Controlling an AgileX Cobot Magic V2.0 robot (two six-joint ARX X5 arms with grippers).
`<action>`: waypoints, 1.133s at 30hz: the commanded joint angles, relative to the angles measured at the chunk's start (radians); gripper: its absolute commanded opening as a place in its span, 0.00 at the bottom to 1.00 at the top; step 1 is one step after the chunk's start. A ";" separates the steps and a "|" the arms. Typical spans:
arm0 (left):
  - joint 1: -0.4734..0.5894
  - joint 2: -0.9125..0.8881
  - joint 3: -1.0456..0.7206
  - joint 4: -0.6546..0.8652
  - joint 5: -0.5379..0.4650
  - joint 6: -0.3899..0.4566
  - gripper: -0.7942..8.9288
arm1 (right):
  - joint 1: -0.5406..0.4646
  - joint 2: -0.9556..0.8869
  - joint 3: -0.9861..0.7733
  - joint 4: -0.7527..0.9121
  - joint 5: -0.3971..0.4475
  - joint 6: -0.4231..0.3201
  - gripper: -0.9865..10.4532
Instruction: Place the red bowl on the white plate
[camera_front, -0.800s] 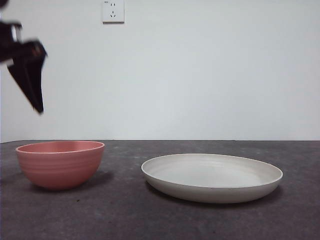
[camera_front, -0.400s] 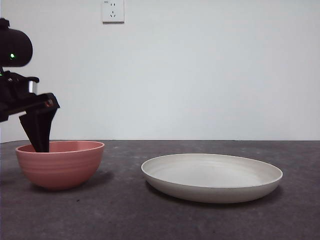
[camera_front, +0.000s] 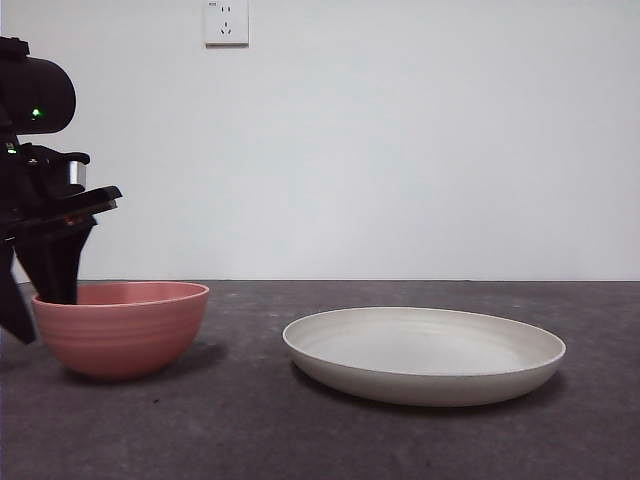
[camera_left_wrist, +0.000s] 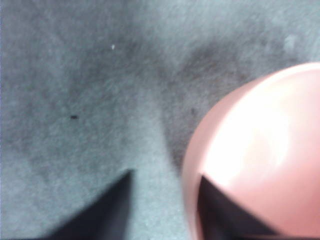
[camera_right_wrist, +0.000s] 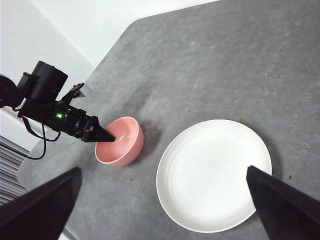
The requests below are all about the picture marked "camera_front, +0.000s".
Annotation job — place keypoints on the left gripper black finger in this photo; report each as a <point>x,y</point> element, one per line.
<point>55,270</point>
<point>15,305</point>

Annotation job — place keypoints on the red ribbed bowl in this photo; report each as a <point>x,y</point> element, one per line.
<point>130,340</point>

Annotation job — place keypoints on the white round plate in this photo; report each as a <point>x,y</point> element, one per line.
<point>425,385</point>

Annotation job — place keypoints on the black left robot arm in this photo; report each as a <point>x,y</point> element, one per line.
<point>42,90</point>

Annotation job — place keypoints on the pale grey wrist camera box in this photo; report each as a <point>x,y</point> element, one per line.
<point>78,173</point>

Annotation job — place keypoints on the white wall socket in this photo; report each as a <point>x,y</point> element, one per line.
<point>226,25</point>

